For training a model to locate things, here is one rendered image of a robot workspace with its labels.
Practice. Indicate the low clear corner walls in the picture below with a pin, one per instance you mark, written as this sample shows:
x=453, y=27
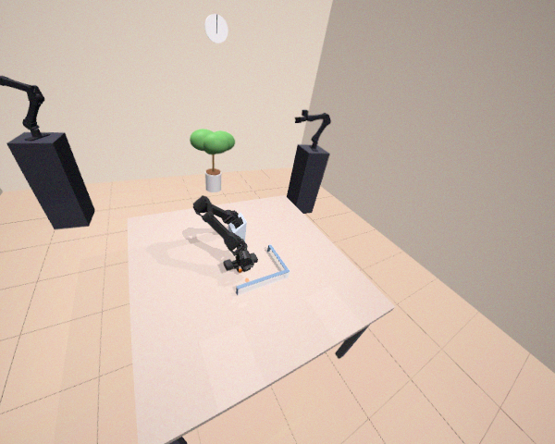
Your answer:
x=268, y=281

